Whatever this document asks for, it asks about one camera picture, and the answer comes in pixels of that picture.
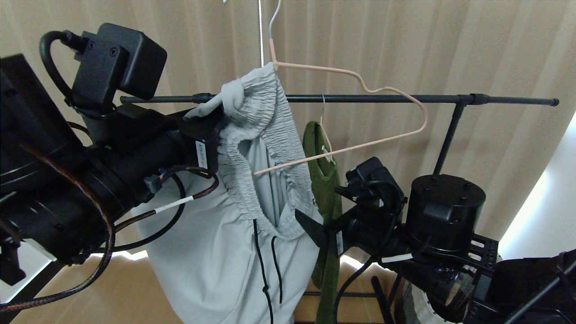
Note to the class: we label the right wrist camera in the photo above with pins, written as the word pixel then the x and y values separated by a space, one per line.
pixel 369 175

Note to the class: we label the beige curtain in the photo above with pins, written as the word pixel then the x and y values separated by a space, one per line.
pixel 450 45

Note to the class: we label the green long-sleeved shirt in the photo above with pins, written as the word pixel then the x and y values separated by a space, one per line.
pixel 326 189

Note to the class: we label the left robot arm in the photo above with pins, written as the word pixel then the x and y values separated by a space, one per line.
pixel 27 135

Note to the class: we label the pale grey shorts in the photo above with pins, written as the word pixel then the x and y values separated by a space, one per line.
pixel 216 270

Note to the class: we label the black clothes rack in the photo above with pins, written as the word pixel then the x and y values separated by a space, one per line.
pixel 450 98

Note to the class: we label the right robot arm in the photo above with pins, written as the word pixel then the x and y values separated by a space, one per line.
pixel 445 211

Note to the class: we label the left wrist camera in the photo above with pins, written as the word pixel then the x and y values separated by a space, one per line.
pixel 121 63

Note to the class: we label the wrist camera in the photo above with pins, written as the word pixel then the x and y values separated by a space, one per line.
pixel 369 175
pixel 121 63

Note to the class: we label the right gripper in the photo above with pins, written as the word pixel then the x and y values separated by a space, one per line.
pixel 373 234

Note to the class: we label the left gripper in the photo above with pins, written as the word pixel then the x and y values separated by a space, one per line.
pixel 171 144

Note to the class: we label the pink clothes hanger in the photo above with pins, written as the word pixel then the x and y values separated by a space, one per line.
pixel 315 67
pixel 325 135

